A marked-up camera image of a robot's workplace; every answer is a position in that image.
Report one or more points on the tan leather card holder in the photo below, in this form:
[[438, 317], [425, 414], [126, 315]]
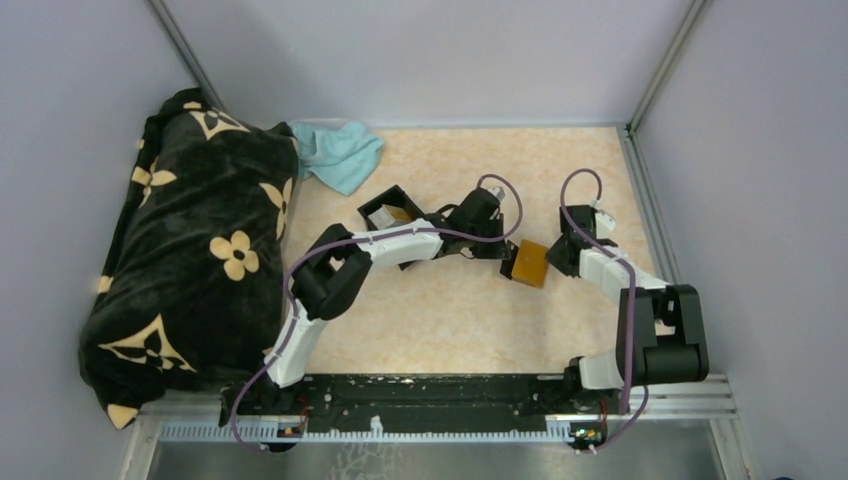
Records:
[[527, 263]]

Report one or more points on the black floral blanket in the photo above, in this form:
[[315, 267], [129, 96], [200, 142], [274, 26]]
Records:
[[190, 297]]

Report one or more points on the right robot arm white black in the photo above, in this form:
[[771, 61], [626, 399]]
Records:
[[660, 336]]

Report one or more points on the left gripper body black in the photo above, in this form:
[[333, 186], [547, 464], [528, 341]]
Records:
[[493, 227]]

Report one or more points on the aluminium frame rail front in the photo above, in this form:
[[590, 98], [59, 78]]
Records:
[[194, 417]]

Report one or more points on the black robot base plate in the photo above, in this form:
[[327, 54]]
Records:
[[415, 404]]

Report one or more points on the light blue cloth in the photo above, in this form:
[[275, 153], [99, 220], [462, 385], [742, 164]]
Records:
[[341, 158]]

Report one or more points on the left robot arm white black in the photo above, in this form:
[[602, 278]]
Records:
[[324, 283]]

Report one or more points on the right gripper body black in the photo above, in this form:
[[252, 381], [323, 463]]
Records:
[[555, 255]]

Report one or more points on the black card tray box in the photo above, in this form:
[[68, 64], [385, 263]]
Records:
[[395, 231]]

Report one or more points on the silver cards in tray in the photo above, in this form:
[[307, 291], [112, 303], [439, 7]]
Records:
[[389, 216]]

